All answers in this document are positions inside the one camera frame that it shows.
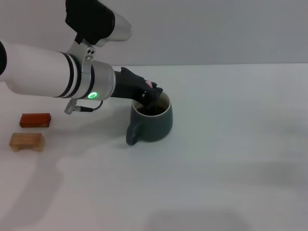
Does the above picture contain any reddish brown wooden block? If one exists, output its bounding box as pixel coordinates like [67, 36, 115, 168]
[18, 113, 52, 128]

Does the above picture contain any grey ceramic cup with coffee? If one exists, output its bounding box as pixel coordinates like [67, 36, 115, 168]
[126, 92, 173, 146]

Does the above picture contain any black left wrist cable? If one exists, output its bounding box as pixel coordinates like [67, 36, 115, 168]
[63, 99, 104, 115]

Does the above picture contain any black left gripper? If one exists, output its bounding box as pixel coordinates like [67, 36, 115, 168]
[111, 67, 165, 109]

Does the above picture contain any light wooden block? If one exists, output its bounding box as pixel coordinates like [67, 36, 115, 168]
[9, 132, 46, 153]

